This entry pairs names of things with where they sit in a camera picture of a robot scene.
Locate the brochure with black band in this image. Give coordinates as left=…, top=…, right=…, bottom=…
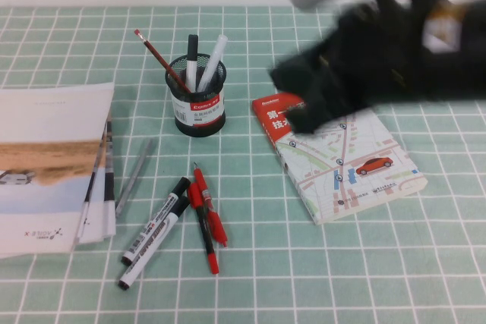
left=100, top=111, right=117, bottom=241

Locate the black capped whiteboard marker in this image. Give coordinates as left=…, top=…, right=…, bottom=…
left=117, top=195, right=191, bottom=290
left=121, top=177, right=192, bottom=266

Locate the white pen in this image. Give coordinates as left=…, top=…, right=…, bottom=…
left=195, top=33, right=229, bottom=93

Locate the green checked tablecloth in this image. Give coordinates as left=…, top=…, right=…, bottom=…
left=0, top=5, right=486, bottom=324

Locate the red pencil with eraser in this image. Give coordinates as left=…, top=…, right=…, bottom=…
left=134, top=28, right=193, bottom=94

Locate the white brochure with small logo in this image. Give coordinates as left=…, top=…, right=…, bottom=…
left=77, top=137, right=109, bottom=244

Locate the black mesh pen holder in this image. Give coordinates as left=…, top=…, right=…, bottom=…
left=164, top=53, right=228, bottom=137

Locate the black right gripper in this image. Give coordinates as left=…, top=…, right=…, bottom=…
left=267, top=3, right=423, bottom=136

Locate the book with map cover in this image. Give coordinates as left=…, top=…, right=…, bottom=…
left=251, top=92, right=426, bottom=226

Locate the brochure with desert photo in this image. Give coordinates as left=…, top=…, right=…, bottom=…
left=0, top=81, right=115, bottom=260

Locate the red gel pen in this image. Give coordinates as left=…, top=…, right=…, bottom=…
left=192, top=162, right=229, bottom=248

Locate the black marker with red caps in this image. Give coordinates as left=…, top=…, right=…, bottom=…
left=188, top=181, right=220, bottom=275

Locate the white marker with black cap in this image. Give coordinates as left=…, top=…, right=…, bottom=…
left=185, top=34, right=200, bottom=93

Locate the grey pen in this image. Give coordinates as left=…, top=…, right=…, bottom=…
left=115, top=137, right=156, bottom=219

